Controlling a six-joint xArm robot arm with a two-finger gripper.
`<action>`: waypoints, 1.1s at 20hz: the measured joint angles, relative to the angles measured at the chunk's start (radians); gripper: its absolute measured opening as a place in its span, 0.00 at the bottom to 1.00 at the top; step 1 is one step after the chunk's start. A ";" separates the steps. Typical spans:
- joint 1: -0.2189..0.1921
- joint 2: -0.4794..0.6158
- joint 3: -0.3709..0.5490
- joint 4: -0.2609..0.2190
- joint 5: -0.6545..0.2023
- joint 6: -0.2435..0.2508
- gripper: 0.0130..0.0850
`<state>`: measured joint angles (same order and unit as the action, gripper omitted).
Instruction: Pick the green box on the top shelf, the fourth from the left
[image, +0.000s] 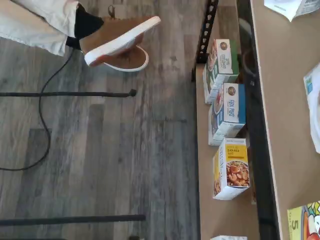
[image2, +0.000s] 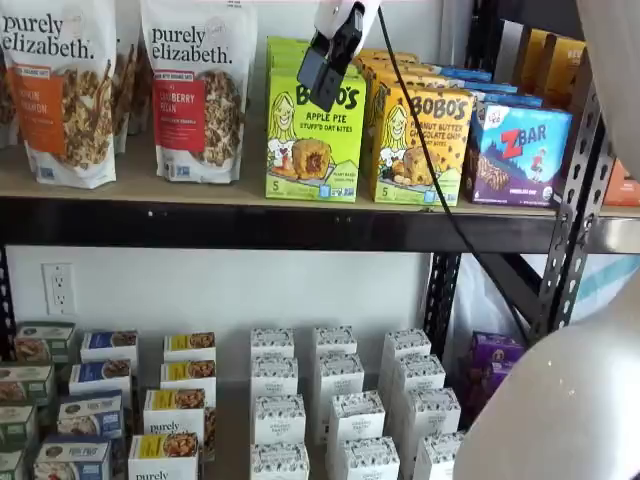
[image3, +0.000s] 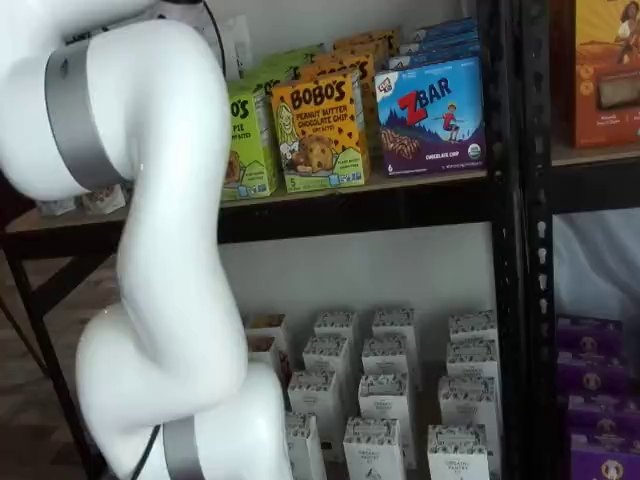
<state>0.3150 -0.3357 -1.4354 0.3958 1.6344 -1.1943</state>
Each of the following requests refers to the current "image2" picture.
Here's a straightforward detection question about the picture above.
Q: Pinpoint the yellow brown snack box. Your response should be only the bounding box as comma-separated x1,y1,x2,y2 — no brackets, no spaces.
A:
542,37,587,109
519,27,557,99

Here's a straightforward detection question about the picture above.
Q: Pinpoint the yellow white granola box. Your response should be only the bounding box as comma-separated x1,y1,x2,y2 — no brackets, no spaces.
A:
143,388,217,461
163,331,217,365
159,359,217,407
128,432,202,480

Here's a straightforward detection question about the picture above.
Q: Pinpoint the green Bobo's apple pie box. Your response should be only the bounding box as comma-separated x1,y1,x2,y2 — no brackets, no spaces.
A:
266,35,314,59
264,69,368,204
267,52,361,81

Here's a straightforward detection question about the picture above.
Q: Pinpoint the black metal shelving rack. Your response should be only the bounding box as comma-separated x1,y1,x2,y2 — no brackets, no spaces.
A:
0,0,617,364
499,0,640,254

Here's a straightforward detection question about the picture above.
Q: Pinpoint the white granola bag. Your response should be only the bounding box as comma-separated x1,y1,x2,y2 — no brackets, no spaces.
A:
112,0,151,154

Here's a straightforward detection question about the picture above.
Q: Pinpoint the translucent white plastic sheet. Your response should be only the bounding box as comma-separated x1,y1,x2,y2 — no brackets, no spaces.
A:
444,252,640,351

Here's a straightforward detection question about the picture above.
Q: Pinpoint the white patterned boxes group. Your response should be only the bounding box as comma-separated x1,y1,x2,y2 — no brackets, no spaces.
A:
0,319,471,480

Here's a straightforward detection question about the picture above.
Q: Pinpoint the wooden shelf board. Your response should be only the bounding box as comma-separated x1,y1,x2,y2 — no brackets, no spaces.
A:
0,134,569,214
597,202,640,220

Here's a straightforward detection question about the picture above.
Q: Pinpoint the purple snack box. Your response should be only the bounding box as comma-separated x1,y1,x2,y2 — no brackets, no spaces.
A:
460,355,517,429
469,330,527,366

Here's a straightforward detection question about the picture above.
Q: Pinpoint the green granola box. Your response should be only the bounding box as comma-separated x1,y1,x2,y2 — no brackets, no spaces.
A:
0,363,57,407
14,321,77,365
0,448,27,480
0,403,40,451

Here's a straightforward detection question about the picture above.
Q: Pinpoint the blue white granola box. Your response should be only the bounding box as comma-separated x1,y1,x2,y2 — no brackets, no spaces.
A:
79,329,140,371
68,358,134,407
56,392,125,442
32,434,114,480

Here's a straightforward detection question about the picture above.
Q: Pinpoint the white wall outlet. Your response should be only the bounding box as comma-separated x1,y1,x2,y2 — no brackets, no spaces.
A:
42,263,76,315

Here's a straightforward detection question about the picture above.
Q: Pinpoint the orange label granola bag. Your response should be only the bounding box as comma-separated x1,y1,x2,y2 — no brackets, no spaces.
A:
0,0,119,190

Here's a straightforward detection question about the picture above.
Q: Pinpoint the orange Bobo's peanut butter box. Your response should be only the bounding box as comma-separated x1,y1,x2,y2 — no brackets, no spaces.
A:
355,54,436,76
362,67,464,101
368,82,475,207
353,47,421,61

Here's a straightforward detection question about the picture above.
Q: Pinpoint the blue purple Zbar box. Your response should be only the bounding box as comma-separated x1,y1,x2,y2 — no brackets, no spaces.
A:
467,89,545,109
449,78,520,96
438,66,495,84
462,99,575,209

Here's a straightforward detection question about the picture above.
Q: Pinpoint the black cable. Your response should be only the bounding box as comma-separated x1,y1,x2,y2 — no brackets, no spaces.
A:
374,4,536,346

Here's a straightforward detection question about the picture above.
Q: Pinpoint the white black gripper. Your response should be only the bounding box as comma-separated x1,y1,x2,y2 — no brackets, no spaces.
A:
297,0,386,114

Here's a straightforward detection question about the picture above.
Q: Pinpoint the red label granola bag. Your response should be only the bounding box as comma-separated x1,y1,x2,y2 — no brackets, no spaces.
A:
140,0,259,185

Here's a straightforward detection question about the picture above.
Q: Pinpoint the white patterned pantry box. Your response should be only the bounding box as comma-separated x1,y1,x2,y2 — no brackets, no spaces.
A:
249,355,300,401
249,327,296,362
326,391,386,446
403,387,462,454
252,394,307,447
413,430,467,480
391,353,447,416
313,325,359,361
249,442,311,480
382,328,433,396
333,436,401,480
314,352,365,446

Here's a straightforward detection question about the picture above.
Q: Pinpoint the orange brown snack box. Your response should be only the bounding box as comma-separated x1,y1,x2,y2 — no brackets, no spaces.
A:
603,158,640,207

